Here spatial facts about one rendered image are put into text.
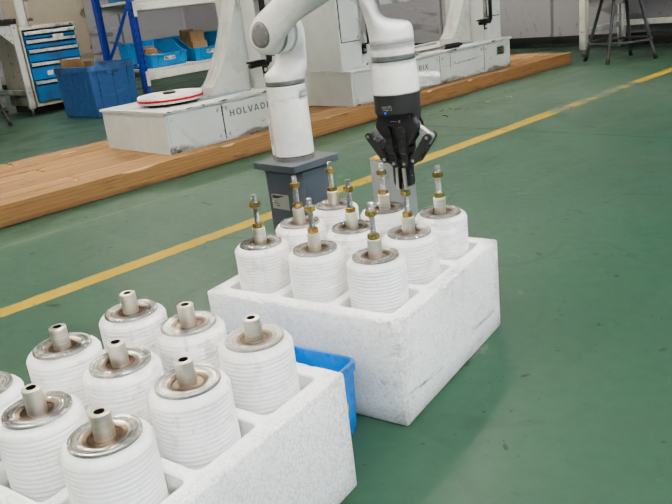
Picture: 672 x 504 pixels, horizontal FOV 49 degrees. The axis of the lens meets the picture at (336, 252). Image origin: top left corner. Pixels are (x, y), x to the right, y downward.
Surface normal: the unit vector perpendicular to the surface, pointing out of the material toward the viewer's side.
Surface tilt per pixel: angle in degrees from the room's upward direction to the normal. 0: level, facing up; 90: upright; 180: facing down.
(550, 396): 0
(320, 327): 90
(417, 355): 90
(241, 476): 90
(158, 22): 90
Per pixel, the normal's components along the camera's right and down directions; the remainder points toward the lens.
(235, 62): 0.70, 0.16
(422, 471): -0.11, -0.94
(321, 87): -0.70, 0.31
